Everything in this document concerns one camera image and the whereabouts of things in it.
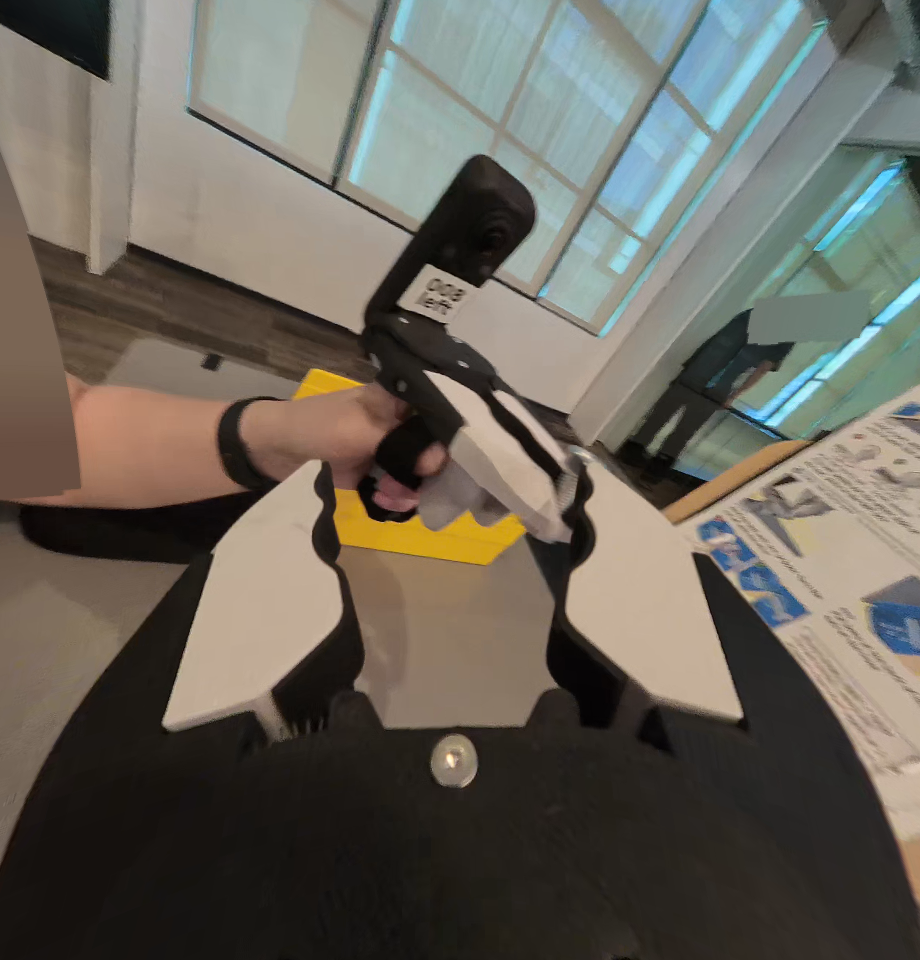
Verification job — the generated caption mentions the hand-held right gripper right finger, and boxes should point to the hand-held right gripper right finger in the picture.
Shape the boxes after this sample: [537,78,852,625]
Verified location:
[546,465,746,735]

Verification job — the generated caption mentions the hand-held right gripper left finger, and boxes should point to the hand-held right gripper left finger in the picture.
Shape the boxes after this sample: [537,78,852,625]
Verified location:
[162,459,365,744]

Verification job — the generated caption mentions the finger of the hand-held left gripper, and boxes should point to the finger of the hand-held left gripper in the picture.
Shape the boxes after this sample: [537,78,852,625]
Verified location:
[422,369,510,453]
[448,396,577,545]

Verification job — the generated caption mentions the steel hex bolt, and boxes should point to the steel hex bolt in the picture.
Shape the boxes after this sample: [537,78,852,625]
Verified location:
[556,444,595,530]

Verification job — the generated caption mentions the yellow plastic bin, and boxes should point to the yellow plastic bin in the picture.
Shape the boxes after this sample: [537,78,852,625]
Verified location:
[289,367,529,567]

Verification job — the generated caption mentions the person's left hand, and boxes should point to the person's left hand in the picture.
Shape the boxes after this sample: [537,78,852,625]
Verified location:
[242,382,450,519]

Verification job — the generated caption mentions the instruction sheet on clipboard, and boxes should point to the instruction sheet on clipboard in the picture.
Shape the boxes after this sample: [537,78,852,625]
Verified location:
[661,438,920,920]

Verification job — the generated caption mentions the black wristband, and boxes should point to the black wristband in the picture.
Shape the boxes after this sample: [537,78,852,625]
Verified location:
[217,396,283,492]

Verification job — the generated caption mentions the printed instruction sheet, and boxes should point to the printed instruction sheet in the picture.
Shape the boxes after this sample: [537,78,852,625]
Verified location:
[685,382,920,841]

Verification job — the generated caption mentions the white framed window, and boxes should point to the white framed window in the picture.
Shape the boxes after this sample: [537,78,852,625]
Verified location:
[186,0,832,339]

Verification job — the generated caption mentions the dark wall panel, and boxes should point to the dark wall panel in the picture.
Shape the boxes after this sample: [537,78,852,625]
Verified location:
[0,0,112,82]

